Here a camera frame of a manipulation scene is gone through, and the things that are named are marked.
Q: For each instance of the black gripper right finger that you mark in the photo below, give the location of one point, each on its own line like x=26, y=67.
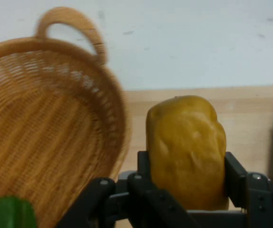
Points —
x=262, y=202

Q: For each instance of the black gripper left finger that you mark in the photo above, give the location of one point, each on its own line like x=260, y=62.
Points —
x=131, y=204

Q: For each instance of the brown toy potato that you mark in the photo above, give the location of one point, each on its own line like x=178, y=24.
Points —
x=186, y=147

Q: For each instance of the bamboo cutting board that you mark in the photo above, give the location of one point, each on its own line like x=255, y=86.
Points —
x=246, y=118

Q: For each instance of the green toy bell pepper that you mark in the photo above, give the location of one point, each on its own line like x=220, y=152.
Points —
x=8, y=213

